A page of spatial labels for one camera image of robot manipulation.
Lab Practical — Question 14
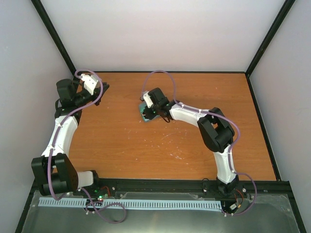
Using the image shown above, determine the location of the grey-green glasses case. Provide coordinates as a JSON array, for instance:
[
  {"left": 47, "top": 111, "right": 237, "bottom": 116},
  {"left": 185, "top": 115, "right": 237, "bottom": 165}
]
[{"left": 138, "top": 101, "right": 159, "bottom": 122}]

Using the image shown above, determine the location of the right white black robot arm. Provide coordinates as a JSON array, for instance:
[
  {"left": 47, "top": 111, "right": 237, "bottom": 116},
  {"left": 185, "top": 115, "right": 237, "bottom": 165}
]
[{"left": 140, "top": 88, "right": 239, "bottom": 196}]

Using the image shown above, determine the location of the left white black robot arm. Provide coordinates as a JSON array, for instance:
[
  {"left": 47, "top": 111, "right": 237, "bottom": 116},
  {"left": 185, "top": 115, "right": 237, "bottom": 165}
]
[{"left": 31, "top": 75, "right": 109, "bottom": 199}]

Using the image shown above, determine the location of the clear acrylic cover plate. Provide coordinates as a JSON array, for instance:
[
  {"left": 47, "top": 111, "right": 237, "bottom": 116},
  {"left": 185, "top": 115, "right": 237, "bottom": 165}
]
[{"left": 22, "top": 192, "right": 299, "bottom": 233}]

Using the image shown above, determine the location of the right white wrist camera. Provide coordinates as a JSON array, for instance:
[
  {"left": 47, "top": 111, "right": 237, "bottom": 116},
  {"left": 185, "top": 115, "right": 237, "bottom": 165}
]
[{"left": 141, "top": 91, "right": 153, "bottom": 108}]

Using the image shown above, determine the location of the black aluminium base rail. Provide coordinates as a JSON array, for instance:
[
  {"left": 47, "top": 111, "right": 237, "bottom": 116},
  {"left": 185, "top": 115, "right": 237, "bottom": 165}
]
[{"left": 31, "top": 177, "right": 290, "bottom": 196}]

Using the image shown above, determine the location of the light blue slotted cable duct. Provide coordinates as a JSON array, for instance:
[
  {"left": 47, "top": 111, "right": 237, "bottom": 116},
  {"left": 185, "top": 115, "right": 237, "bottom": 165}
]
[{"left": 38, "top": 197, "right": 222, "bottom": 212}]

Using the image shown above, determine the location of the left black frame post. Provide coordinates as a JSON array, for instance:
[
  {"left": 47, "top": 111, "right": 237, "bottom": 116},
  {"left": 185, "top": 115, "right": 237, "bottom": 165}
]
[{"left": 31, "top": 0, "right": 76, "bottom": 75}]

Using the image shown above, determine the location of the black frame post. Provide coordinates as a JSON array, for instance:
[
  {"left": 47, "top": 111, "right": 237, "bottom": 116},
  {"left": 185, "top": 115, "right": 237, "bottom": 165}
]
[
  {"left": 245, "top": 0, "right": 295, "bottom": 78},
  {"left": 31, "top": 0, "right": 76, "bottom": 75}
]

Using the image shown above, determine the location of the right black frame post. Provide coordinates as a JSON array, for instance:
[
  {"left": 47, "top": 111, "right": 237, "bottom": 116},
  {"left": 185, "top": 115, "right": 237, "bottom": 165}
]
[{"left": 245, "top": 0, "right": 295, "bottom": 78}]

